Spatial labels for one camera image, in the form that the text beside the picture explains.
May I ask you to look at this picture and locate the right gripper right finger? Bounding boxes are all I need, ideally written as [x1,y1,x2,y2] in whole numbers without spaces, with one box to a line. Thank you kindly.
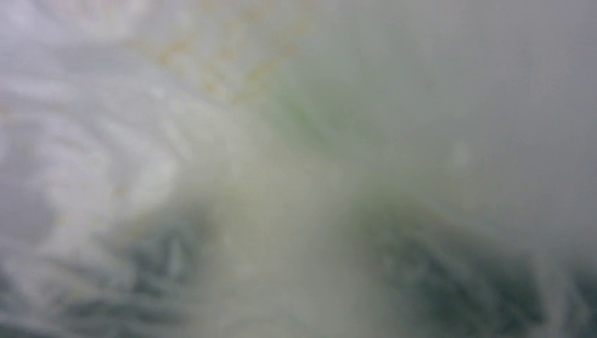
[344,192,596,337]

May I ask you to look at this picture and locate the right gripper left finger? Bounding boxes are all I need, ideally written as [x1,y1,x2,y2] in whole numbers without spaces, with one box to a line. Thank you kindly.
[1,210,210,337]

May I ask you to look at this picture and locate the clear plastic bag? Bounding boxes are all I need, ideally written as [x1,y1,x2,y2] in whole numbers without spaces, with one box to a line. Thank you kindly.
[1,1,596,337]

